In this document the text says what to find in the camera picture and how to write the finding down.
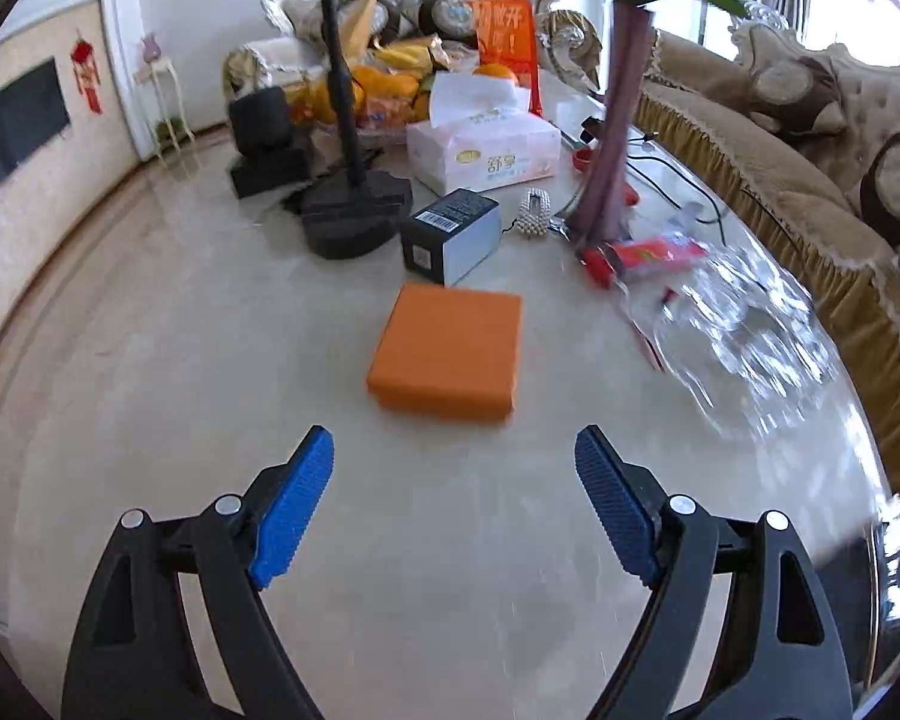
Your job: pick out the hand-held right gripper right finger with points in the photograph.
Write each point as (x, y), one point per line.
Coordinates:
(619, 510)

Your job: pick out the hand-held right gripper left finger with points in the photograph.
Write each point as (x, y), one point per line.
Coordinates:
(292, 510)

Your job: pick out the orange square box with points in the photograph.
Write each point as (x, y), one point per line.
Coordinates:
(446, 349)

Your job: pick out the clear glass bowl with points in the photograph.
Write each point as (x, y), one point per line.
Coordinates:
(750, 337)

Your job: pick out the red candy packet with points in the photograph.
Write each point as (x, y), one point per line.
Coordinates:
(645, 255)

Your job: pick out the gold-rimmed smartphone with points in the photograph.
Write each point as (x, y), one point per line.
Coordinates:
(896, 562)

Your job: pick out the black phone stand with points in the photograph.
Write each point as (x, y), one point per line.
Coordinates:
(349, 217)

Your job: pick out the small black box grey side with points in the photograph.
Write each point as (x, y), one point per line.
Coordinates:
(450, 240)

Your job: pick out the red flat object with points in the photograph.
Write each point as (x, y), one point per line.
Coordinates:
(585, 160)

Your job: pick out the beige fringed sofa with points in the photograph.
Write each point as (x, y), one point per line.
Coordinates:
(795, 202)

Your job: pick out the tall purple vase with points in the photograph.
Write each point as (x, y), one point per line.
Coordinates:
(619, 135)

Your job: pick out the small black charger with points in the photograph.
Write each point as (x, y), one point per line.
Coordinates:
(592, 131)

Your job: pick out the white tissue box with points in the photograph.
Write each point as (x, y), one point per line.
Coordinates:
(487, 150)

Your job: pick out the black cylindrical speaker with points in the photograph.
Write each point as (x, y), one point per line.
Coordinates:
(261, 120)

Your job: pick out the white side table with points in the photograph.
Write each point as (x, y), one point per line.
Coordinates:
(161, 79)

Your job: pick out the bunch of bananas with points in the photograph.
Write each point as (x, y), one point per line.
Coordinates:
(401, 56)

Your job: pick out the small lilac vase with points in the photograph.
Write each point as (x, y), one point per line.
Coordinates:
(151, 49)

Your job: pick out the orange-red paper bag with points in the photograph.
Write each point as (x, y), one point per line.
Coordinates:
(506, 34)

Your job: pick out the yellow paper cone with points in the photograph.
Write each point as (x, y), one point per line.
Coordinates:
(360, 22)

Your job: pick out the black wall television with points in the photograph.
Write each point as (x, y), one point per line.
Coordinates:
(15, 131)

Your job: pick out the red knot wall hanging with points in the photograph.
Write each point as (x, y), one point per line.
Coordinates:
(88, 75)

